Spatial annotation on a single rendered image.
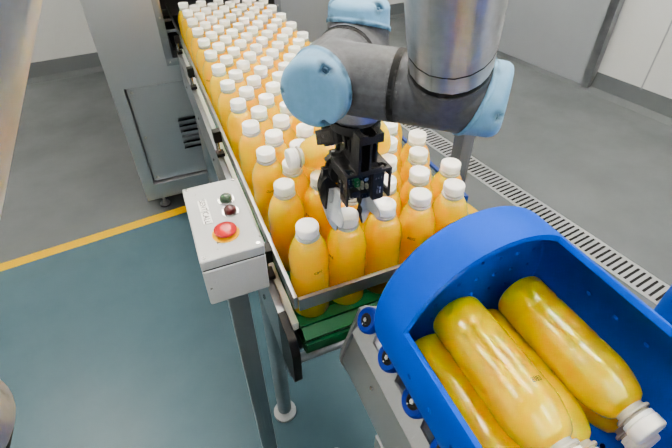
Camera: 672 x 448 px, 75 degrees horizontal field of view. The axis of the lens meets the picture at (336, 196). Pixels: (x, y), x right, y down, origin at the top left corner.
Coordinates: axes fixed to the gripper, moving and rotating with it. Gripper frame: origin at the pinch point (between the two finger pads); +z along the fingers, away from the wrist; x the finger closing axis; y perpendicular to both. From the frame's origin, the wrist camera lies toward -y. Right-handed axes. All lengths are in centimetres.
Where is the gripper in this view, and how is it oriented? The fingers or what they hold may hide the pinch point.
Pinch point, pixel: (347, 217)
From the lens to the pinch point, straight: 74.0
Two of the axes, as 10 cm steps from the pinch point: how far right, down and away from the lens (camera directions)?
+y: 3.9, 5.6, -7.3
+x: 9.2, -2.4, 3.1
